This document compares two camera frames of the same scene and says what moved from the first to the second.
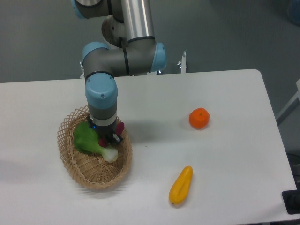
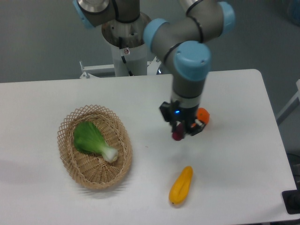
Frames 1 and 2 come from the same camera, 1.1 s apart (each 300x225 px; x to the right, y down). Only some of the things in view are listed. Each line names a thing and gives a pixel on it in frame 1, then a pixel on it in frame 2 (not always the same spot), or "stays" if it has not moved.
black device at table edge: [291, 199] stays
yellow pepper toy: [180, 187] stays
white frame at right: [294, 102] stays
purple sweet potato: [119, 129] → [177, 134]
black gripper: [104, 132] → [176, 112]
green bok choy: [86, 139] stays
